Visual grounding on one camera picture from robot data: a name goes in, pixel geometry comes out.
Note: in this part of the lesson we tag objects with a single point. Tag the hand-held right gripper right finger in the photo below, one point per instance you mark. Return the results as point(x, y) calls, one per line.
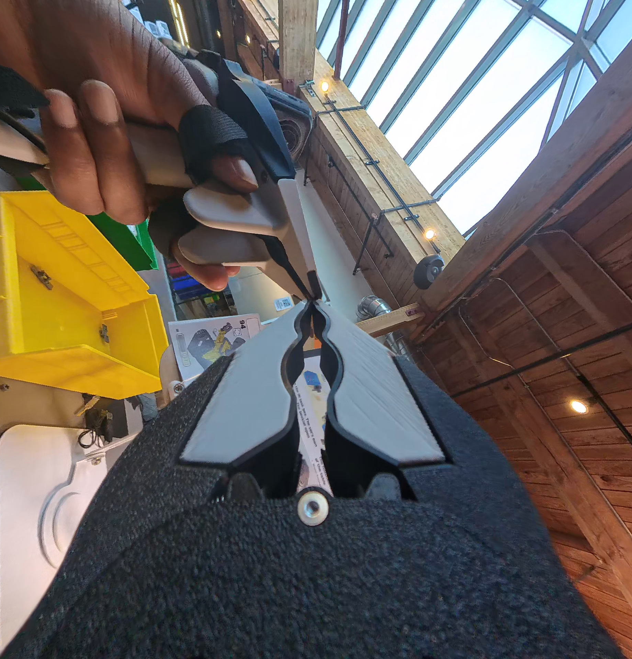
point(388, 412)

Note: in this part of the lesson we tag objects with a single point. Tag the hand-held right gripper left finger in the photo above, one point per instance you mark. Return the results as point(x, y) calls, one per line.
point(233, 412)

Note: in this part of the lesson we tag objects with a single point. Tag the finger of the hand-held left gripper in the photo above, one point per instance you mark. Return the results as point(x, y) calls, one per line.
point(218, 247)
point(233, 208)

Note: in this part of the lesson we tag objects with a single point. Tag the robot model instruction booklet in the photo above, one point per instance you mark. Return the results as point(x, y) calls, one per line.
point(213, 345)

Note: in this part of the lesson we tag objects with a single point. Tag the sticker sheet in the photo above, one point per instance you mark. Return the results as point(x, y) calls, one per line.
point(311, 391)

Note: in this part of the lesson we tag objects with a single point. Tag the green storage bin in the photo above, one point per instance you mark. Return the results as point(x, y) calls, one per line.
point(125, 242)

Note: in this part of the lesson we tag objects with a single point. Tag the dark brown brick piece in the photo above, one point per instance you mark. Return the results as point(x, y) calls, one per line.
point(40, 278)
point(103, 333)

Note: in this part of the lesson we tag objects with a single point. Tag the scattered small brick pieces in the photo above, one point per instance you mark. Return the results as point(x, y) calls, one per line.
point(88, 405)

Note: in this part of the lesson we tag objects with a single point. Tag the yellow plastic storage bin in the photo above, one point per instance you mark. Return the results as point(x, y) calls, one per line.
point(79, 309)

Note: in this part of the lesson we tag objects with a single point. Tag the white book stand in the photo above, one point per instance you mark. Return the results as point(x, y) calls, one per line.
point(32, 489)

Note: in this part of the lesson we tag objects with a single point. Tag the silver ventilation duct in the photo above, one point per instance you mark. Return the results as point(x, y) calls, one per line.
point(375, 309)

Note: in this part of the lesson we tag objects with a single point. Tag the black dome camera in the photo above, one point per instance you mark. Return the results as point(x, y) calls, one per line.
point(428, 272)

